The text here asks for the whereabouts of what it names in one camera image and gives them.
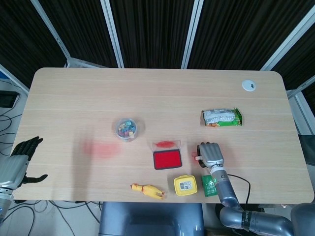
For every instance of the blue-grey robot torso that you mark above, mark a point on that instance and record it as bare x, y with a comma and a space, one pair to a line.
150, 218

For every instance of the clear jar of binder clips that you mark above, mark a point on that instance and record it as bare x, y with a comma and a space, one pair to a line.
126, 129

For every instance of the black box device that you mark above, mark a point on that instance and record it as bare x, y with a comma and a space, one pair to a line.
8, 99

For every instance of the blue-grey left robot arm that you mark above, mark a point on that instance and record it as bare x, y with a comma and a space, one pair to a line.
5, 199

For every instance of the green white snack bag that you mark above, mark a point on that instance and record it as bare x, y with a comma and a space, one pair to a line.
221, 118

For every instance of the green tub with yellow lid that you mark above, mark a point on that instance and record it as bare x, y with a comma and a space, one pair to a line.
185, 185

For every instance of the yellow rubber chicken toy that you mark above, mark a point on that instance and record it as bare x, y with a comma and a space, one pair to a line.
150, 190

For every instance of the white partition frame post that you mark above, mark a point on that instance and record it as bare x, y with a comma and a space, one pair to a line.
113, 32
192, 32
53, 29
288, 43

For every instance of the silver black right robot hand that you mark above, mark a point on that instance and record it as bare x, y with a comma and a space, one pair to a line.
211, 155

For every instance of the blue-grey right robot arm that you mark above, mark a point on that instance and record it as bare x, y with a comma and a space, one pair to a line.
226, 191

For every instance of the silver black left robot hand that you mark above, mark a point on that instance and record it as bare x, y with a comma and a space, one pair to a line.
13, 169

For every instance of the dark ribbed partition panel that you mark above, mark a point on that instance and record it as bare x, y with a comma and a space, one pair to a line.
19, 37
152, 32
241, 32
81, 29
302, 54

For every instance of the white stamp block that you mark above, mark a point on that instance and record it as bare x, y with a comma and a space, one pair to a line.
197, 157

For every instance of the small green sachet packet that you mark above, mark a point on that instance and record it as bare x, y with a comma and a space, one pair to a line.
209, 186

